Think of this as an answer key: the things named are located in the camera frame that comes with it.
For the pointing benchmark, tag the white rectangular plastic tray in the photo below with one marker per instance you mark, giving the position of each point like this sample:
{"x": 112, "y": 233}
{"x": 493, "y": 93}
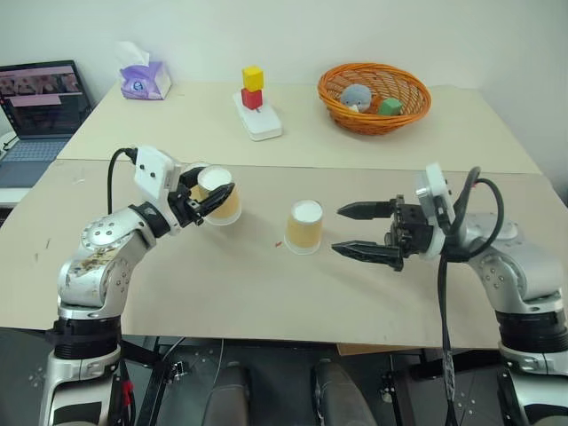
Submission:
{"x": 264, "y": 124}

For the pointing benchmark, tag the purple tissue box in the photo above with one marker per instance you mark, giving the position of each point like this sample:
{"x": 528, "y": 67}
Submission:
{"x": 146, "y": 80}

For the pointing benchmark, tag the open laptop computer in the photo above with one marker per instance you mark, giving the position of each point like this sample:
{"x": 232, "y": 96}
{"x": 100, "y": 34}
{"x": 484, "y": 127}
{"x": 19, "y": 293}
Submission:
{"x": 40, "y": 111}

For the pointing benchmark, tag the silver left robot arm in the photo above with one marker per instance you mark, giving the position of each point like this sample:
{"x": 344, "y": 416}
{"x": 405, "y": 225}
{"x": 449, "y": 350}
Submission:
{"x": 106, "y": 235}

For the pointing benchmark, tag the grey plush toy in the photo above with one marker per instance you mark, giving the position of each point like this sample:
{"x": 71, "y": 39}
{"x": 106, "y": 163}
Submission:
{"x": 356, "y": 97}

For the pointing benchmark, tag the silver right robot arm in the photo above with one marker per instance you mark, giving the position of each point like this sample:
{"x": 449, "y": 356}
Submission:
{"x": 501, "y": 266}

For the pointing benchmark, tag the red wooden cube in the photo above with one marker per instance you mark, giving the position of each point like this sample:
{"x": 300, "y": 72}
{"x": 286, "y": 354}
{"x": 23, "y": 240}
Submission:
{"x": 251, "y": 99}

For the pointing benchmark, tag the yellow wooden cube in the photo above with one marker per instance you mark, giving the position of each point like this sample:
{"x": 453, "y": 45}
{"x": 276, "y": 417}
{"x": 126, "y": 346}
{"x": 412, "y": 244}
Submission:
{"x": 253, "y": 78}

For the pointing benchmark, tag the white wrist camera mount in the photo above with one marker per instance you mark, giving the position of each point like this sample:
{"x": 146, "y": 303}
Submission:
{"x": 153, "y": 171}
{"x": 437, "y": 199}

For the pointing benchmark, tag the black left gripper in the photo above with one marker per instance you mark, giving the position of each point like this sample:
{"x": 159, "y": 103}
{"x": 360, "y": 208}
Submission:
{"x": 183, "y": 205}

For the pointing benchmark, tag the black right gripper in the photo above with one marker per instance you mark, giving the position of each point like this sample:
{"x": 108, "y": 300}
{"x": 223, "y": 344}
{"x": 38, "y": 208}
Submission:
{"x": 412, "y": 231}

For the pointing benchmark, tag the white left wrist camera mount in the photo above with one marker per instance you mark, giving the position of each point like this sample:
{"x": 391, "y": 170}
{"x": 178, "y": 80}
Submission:
{"x": 153, "y": 171}

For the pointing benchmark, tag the green wooden cube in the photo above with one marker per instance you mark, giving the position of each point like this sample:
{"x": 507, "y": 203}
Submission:
{"x": 390, "y": 108}

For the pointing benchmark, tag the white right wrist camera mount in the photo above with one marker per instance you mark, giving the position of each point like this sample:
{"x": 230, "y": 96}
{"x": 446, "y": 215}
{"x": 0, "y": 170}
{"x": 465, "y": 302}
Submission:
{"x": 437, "y": 199}

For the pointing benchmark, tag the black metal frame bar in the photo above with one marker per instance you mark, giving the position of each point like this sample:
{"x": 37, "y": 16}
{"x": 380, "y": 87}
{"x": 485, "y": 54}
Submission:
{"x": 153, "y": 386}

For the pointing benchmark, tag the brown paper cup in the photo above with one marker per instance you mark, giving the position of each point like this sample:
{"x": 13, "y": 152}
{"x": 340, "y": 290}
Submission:
{"x": 225, "y": 208}
{"x": 304, "y": 231}

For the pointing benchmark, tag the dark rounded shape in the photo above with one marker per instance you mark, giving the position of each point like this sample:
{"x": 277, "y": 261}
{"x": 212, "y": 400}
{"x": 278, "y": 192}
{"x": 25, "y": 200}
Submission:
{"x": 339, "y": 395}
{"x": 235, "y": 395}

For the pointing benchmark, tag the brown cardboard piece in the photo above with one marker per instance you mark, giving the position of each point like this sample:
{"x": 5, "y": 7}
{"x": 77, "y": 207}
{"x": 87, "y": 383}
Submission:
{"x": 364, "y": 349}

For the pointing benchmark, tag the orange wicker basket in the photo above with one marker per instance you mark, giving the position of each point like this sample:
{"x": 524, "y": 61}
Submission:
{"x": 377, "y": 124}

